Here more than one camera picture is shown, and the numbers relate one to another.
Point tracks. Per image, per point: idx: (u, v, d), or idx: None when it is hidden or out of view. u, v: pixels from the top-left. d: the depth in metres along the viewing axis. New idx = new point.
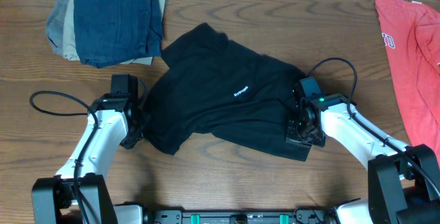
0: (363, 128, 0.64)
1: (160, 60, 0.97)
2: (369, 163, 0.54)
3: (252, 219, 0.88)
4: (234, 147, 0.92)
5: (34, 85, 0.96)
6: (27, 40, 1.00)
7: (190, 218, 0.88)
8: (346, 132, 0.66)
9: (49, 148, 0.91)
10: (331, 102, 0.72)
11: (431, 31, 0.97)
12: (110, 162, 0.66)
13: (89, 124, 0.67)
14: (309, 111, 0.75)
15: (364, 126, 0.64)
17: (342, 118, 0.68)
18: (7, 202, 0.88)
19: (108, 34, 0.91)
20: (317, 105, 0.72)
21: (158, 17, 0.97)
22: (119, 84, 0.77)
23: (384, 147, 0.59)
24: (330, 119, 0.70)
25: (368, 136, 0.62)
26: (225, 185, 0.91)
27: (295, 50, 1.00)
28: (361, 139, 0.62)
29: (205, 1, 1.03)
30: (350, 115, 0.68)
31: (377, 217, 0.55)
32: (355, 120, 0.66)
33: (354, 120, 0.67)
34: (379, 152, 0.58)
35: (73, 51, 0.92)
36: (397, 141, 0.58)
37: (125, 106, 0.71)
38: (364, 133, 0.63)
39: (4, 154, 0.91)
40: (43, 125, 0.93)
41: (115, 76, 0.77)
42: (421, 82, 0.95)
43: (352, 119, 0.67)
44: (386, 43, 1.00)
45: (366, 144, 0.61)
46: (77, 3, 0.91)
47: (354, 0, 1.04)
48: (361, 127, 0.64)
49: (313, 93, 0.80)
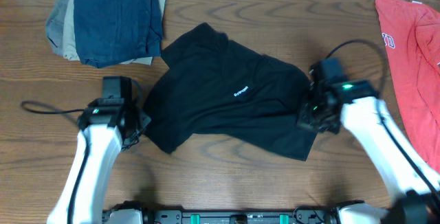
0: (390, 139, 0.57)
1: (160, 60, 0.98)
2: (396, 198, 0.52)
3: (252, 219, 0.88)
4: (234, 147, 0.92)
5: (34, 85, 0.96)
6: (27, 40, 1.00)
7: (190, 218, 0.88)
8: (372, 139, 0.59)
9: (49, 148, 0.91)
10: (359, 87, 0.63)
11: (431, 31, 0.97)
12: (107, 181, 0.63)
13: (80, 146, 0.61)
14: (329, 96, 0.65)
15: (393, 138, 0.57)
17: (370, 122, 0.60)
18: (6, 202, 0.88)
19: (108, 34, 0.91)
20: (341, 92, 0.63)
21: (158, 17, 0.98)
22: (111, 90, 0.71)
23: (416, 176, 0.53)
24: (360, 113, 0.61)
25: (392, 146, 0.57)
26: (225, 185, 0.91)
27: (295, 50, 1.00)
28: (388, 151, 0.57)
29: (205, 2, 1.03)
30: (380, 121, 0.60)
31: None
32: (386, 126, 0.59)
33: (383, 127, 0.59)
34: (408, 183, 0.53)
35: (73, 51, 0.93)
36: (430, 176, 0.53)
37: (117, 117, 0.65)
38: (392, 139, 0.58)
39: (3, 154, 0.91)
40: (42, 124, 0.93)
41: (105, 80, 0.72)
42: (421, 82, 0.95)
43: (381, 123, 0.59)
44: (386, 43, 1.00)
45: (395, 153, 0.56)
46: (77, 3, 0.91)
47: (354, 0, 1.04)
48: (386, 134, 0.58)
49: (335, 75, 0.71)
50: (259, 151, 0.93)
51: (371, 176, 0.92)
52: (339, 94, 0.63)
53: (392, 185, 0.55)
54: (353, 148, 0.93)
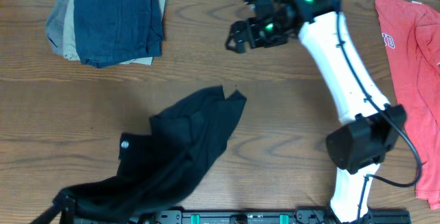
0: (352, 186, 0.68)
1: (160, 60, 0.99)
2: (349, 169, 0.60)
3: (252, 219, 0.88)
4: (234, 147, 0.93)
5: (34, 85, 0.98)
6: (27, 40, 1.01)
7: (190, 218, 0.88)
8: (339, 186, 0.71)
9: (49, 148, 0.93)
10: (319, 0, 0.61)
11: (431, 31, 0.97)
12: None
13: None
14: (288, 8, 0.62)
15: (348, 62, 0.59)
17: (355, 96, 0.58)
18: (8, 202, 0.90)
19: (95, 25, 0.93)
20: (298, 1, 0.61)
21: (158, 17, 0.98)
22: None
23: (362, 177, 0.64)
24: (323, 29, 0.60)
25: (353, 86, 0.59)
26: (225, 185, 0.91)
27: (295, 50, 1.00)
28: (346, 85, 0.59)
29: (205, 2, 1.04)
30: (366, 95, 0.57)
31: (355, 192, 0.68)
32: (370, 103, 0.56)
33: (342, 53, 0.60)
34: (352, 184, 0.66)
35: (73, 51, 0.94)
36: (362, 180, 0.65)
37: None
38: (363, 77, 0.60)
39: (4, 154, 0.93)
40: (45, 124, 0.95)
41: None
42: (421, 82, 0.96)
43: (368, 102, 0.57)
44: (386, 43, 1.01)
45: (366, 85, 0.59)
46: (78, 4, 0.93)
47: (354, 0, 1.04)
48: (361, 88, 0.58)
49: None
50: (259, 150, 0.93)
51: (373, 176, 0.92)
52: (298, 4, 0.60)
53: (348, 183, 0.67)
54: None
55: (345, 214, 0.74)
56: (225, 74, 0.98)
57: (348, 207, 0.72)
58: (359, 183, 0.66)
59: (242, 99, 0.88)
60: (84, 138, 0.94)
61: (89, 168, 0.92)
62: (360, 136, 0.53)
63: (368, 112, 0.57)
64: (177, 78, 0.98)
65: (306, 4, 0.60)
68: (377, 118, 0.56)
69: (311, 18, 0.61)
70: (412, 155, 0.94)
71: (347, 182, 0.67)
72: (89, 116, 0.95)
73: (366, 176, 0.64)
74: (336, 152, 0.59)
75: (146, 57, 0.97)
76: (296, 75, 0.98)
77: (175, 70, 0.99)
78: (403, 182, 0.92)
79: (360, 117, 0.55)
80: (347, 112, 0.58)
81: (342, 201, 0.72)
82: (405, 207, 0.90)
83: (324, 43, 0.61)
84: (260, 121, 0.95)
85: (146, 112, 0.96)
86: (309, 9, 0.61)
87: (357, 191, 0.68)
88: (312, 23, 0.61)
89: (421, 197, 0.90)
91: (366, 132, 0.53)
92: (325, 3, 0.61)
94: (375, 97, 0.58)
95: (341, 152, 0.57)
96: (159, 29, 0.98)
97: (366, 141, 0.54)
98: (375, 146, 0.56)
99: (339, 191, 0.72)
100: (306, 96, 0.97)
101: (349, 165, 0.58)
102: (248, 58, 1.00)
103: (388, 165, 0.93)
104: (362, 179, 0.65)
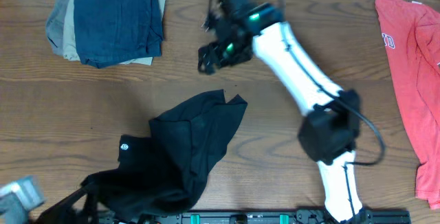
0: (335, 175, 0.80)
1: (161, 60, 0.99)
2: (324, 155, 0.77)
3: (252, 219, 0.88)
4: (234, 147, 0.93)
5: (34, 85, 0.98)
6: (27, 40, 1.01)
7: (190, 218, 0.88)
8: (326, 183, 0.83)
9: (49, 148, 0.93)
10: (262, 14, 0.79)
11: (431, 31, 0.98)
12: None
13: None
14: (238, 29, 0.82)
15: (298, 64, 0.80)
17: (311, 88, 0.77)
18: None
19: (95, 25, 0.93)
20: (246, 21, 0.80)
21: (158, 17, 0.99)
22: None
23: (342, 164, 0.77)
24: (271, 40, 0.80)
25: (307, 82, 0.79)
26: (225, 185, 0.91)
27: None
28: (301, 81, 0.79)
29: (205, 2, 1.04)
30: (318, 86, 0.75)
31: (340, 182, 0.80)
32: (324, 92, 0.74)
33: (293, 60, 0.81)
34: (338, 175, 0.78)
35: (73, 51, 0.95)
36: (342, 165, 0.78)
37: None
38: (315, 73, 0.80)
39: (4, 154, 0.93)
40: (45, 124, 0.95)
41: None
42: (421, 82, 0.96)
43: (322, 92, 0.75)
44: (386, 43, 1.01)
45: (318, 77, 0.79)
46: (78, 4, 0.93)
47: (354, 0, 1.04)
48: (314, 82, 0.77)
49: (242, 5, 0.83)
50: (259, 150, 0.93)
51: (373, 176, 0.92)
52: (247, 24, 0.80)
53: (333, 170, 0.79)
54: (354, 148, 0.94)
55: (339, 213, 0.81)
56: (224, 74, 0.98)
57: (339, 204, 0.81)
58: (342, 175, 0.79)
59: (241, 104, 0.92)
60: (84, 138, 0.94)
61: (89, 168, 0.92)
62: (323, 122, 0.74)
63: (324, 98, 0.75)
64: (177, 78, 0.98)
65: (252, 20, 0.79)
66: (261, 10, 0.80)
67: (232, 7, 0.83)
68: (336, 106, 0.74)
69: (257, 30, 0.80)
70: (412, 155, 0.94)
71: (333, 180, 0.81)
72: (89, 116, 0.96)
73: (344, 165, 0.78)
74: (310, 144, 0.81)
75: (146, 57, 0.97)
76: None
77: (175, 70, 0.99)
78: (403, 183, 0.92)
79: (320, 107, 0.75)
80: (306, 99, 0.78)
81: (333, 199, 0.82)
82: (405, 207, 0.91)
83: (281, 54, 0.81)
84: (259, 121, 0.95)
85: (146, 112, 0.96)
86: (254, 27, 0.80)
87: (342, 186, 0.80)
88: (261, 36, 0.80)
89: (421, 197, 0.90)
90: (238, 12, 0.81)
91: (331, 117, 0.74)
92: (271, 19, 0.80)
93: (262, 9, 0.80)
94: (327, 87, 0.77)
95: (312, 146, 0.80)
96: (159, 29, 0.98)
97: (331, 128, 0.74)
98: (341, 132, 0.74)
99: (330, 191, 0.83)
100: None
101: (324, 154, 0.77)
102: None
103: (388, 165, 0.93)
104: (342, 170, 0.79)
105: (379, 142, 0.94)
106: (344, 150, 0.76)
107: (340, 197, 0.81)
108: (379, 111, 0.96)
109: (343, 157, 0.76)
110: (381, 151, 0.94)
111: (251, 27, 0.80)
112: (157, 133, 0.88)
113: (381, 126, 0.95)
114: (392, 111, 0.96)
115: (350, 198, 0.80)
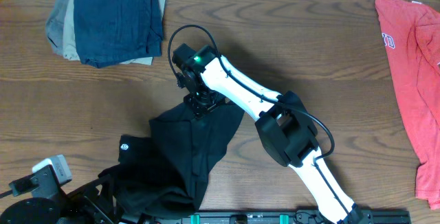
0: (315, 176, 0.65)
1: (160, 60, 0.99)
2: (289, 159, 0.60)
3: (252, 219, 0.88)
4: (234, 147, 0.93)
5: (34, 85, 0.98)
6: (27, 40, 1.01)
7: (190, 218, 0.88)
8: None
9: (49, 148, 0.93)
10: (205, 55, 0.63)
11: (431, 31, 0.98)
12: None
13: None
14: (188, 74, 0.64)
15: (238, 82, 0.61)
17: (254, 102, 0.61)
18: (6, 202, 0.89)
19: (94, 25, 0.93)
20: (194, 67, 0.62)
21: (158, 17, 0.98)
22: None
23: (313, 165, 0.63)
24: (213, 71, 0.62)
25: (247, 95, 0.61)
26: (225, 185, 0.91)
27: (295, 50, 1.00)
28: (243, 95, 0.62)
29: (205, 2, 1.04)
30: (259, 97, 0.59)
31: (320, 182, 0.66)
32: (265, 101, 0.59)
33: (232, 79, 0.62)
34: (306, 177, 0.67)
35: (73, 50, 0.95)
36: (312, 159, 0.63)
37: None
38: (251, 84, 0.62)
39: (3, 154, 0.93)
40: (44, 124, 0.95)
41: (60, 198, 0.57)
42: (421, 82, 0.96)
43: (265, 101, 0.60)
44: (386, 43, 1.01)
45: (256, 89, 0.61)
46: (77, 4, 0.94)
47: (354, 0, 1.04)
48: (254, 93, 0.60)
49: (188, 56, 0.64)
50: (260, 151, 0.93)
51: (373, 176, 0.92)
52: (194, 69, 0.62)
53: (311, 172, 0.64)
54: (354, 148, 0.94)
55: (331, 212, 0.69)
56: None
57: (329, 204, 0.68)
58: (314, 174, 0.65)
59: None
60: (84, 138, 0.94)
61: (88, 168, 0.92)
62: (269, 127, 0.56)
63: (268, 108, 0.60)
64: None
65: (196, 64, 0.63)
66: (202, 51, 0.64)
67: (177, 56, 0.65)
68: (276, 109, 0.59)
69: (202, 69, 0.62)
70: (412, 155, 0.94)
71: (309, 181, 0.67)
72: (89, 116, 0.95)
73: (314, 163, 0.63)
74: (271, 150, 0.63)
75: (146, 57, 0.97)
76: (297, 74, 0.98)
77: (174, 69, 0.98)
78: (403, 182, 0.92)
79: (265, 114, 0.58)
80: (256, 117, 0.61)
81: (321, 198, 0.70)
82: (405, 207, 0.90)
83: (218, 81, 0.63)
84: None
85: (146, 112, 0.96)
86: (200, 65, 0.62)
87: (322, 185, 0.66)
88: (205, 71, 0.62)
89: (421, 197, 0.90)
90: (187, 62, 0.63)
91: (269, 120, 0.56)
92: (208, 55, 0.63)
93: (202, 51, 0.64)
94: (267, 92, 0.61)
95: (269, 148, 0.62)
96: (160, 29, 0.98)
97: (278, 130, 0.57)
98: (297, 135, 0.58)
99: (313, 192, 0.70)
100: (306, 96, 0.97)
101: (286, 158, 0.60)
102: (247, 59, 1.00)
103: (388, 165, 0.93)
104: (312, 169, 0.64)
105: (379, 142, 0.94)
106: (309, 148, 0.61)
107: (326, 196, 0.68)
108: (379, 111, 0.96)
109: (309, 156, 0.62)
110: (381, 151, 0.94)
111: (198, 69, 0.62)
112: (155, 132, 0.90)
113: (381, 126, 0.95)
114: (392, 111, 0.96)
115: (336, 194, 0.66)
